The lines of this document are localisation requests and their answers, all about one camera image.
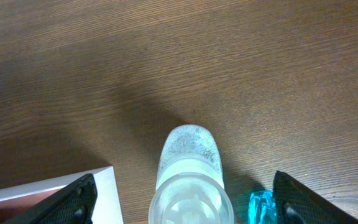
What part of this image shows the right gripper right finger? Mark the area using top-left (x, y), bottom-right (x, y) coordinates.
top-left (273, 171), bottom-right (358, 224)

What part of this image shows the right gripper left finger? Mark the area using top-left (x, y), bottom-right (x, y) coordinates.
top-left (3, 174), bottom-right (98, 224)

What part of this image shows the teal mouthwash bottle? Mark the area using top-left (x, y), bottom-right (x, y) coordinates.
top-left (247, 190), bottom-right (277, 224)

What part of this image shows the purple foam soap bottle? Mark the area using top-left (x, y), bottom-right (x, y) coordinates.
top-left (148, 124), bottom-right (234, 224)

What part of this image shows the white cardboard box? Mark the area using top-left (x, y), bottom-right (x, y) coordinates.
top-left (0, 166), bottom-right (123, 224)

